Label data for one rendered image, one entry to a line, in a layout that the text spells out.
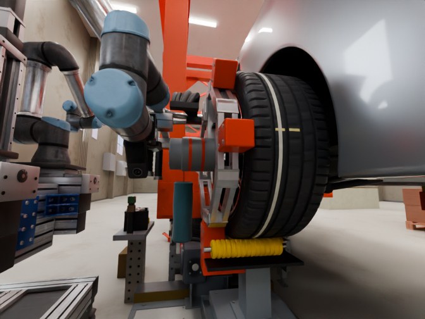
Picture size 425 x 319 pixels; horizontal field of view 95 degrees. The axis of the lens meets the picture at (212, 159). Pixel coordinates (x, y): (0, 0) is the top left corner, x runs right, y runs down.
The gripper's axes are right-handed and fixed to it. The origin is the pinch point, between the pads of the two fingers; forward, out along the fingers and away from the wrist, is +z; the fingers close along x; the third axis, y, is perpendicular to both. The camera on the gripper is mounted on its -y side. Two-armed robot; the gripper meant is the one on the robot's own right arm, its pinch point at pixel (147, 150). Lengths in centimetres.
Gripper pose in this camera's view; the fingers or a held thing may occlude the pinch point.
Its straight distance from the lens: 64.5
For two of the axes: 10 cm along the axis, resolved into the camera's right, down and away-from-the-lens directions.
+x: -9.8, -0.3, -1.7
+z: -1.7, 1.3, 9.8
